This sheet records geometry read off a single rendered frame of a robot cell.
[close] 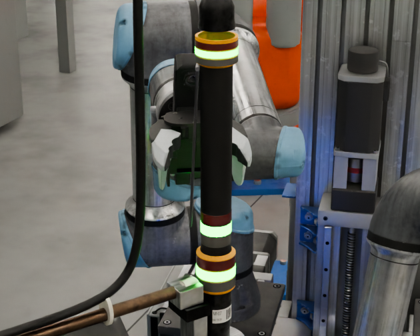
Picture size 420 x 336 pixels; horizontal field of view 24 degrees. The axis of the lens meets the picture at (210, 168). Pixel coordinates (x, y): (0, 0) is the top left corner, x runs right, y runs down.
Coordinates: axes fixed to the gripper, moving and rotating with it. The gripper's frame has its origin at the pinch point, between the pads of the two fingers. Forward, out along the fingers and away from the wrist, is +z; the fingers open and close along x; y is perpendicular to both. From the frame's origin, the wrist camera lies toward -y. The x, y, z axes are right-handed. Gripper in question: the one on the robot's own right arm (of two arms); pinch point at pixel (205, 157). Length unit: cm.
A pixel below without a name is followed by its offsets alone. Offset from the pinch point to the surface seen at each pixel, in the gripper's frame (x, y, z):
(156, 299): 6.6, 11.6, 10.5
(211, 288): 0.5, 11.8, 8.6
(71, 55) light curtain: 19, 154, -583
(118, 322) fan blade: 10.3, 23.5, -4.8
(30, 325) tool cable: 19.4, 10.2, 16.1
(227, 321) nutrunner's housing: -1.3, 16.4, 8.0
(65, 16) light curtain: 22, 125, -581
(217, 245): -0.2, 6.8, 8.2
